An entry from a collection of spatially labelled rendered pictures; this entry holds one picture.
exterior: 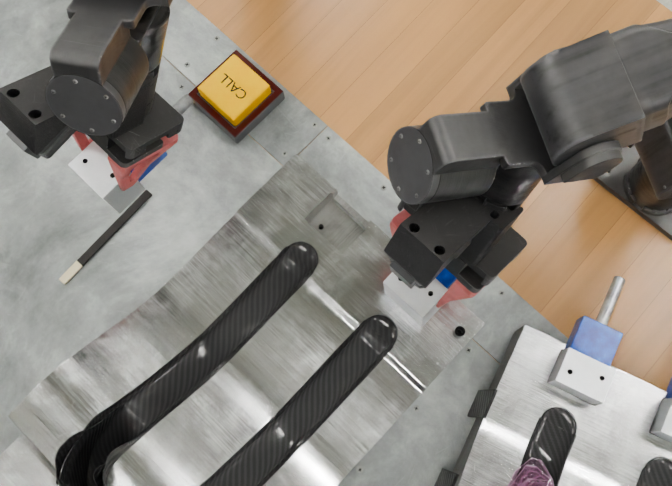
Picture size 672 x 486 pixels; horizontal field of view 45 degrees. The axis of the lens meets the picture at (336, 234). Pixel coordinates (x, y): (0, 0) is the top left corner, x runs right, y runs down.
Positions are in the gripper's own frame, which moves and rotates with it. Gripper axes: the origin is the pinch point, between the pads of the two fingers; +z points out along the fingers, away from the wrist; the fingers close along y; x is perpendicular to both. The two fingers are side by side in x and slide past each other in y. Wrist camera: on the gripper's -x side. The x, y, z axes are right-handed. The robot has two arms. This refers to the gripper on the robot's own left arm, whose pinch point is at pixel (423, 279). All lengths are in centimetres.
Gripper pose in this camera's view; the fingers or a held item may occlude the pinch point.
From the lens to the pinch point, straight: 75.7
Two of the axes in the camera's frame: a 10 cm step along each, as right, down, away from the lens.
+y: 7.2, 6.6, -2.2
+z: -3.2, 6.0, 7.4
